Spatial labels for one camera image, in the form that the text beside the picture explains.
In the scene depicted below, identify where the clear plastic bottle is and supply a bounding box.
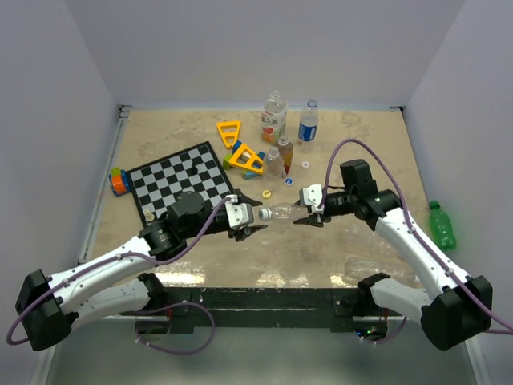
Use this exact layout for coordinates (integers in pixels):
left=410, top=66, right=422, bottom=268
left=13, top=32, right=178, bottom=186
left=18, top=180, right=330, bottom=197
left=265, top=203, right=309, bottom=222

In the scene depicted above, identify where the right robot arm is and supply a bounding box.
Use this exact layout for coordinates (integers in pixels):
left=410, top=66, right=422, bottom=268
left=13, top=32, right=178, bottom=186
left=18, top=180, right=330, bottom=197
left=257, top=159, right=492, bottom=351

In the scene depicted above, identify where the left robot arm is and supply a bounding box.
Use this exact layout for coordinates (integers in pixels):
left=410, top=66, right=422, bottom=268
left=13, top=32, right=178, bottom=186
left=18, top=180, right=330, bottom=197
left=6, top=191, right=261, bottom=351

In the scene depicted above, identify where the clear empty bottle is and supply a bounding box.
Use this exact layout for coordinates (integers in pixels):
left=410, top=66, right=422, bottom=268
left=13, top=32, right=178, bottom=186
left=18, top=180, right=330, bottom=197
left=263, top=146, right=285, bottom=178

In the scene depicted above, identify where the amber tea bottle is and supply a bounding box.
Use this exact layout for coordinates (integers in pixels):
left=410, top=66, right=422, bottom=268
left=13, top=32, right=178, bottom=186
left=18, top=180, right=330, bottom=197
left=277, top=136, right=294, bottom=175

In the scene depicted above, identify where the blue label water bottle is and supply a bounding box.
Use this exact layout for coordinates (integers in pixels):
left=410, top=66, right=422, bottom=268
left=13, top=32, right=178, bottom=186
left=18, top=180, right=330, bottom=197
left=298, top=98, right=318, bottom=143

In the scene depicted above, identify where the fruit tea bottle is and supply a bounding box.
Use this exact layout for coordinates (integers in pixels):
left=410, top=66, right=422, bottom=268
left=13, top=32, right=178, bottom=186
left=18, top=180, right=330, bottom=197
left=261, top=90, right=288, bottom=143

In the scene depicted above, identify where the green soda bottle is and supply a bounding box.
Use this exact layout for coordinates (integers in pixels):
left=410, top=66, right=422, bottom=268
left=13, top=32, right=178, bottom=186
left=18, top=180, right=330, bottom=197
left=429, top=201, right=457, bottom=250

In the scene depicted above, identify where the light blue toy block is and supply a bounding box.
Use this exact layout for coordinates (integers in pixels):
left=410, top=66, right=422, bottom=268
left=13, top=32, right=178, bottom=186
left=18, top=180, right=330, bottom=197
left=242, top=170, right=260, bottom=180

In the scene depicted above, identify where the green toy block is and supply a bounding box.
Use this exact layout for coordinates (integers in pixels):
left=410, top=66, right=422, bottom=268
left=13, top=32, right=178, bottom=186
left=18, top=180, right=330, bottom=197
left=223, top=153, right=232, bottom=170

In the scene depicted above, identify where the dark blue block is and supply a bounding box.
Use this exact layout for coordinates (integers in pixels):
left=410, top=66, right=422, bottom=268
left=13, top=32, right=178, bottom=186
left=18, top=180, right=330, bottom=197
left=232, top=140, right=242, bottom=153

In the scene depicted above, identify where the black white chessboard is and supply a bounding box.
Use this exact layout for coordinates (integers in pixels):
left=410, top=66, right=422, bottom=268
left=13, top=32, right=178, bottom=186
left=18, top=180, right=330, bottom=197
left=126, top=141, right=234, bottom=227

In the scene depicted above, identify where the beige chess piece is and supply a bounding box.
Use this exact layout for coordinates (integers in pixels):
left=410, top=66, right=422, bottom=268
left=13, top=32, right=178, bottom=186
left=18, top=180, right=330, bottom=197
left=143, top=209, right=156, bottom=223

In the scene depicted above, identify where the colourful toy block car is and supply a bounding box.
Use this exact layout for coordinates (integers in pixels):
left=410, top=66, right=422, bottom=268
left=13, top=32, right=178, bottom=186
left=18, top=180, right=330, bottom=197
left=109, top=168, right=130, bottom=197

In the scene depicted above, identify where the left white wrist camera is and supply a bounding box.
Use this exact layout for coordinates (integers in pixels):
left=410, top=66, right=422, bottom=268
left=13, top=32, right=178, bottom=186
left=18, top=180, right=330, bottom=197
left=224, top=194, right=254, bottom=230

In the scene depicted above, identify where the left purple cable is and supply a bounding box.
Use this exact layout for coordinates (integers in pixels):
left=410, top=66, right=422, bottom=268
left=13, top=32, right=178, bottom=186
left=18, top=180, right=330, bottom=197
left=6, top=196, right=236, bottom=346

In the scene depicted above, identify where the purple cable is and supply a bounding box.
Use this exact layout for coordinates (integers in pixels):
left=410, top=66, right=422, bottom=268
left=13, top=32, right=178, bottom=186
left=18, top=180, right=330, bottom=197
left=323, top=138, right=513, bottom=336
left=6, top=196, right=236, bottom=346

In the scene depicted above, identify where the yellow triangle frame near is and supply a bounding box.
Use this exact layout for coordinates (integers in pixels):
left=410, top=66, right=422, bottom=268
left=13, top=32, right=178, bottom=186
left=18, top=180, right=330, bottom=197
left=228, top=144, right=264, bottom=176

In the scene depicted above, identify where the yellow triangle frame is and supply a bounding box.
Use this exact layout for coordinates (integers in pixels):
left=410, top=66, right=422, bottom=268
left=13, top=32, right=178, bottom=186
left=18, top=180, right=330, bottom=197
left=216, top=120, right=241, bottom=148
left=228, top=144, right=264, bottom=176

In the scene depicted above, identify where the yellow triangle frame far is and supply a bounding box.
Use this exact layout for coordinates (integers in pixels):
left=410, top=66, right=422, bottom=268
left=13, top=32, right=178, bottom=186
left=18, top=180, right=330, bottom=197
left=216, top=120, right=241, bottom=148

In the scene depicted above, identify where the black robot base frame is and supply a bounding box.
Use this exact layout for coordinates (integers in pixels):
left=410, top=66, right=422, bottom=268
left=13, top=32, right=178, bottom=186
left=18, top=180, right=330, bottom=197
left=144, top=287, right=382, bottom=334

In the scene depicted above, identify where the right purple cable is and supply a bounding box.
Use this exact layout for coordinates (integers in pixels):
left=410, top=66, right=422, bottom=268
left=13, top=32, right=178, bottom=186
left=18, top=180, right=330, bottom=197
left=323, top=138, right=513, bottom=336

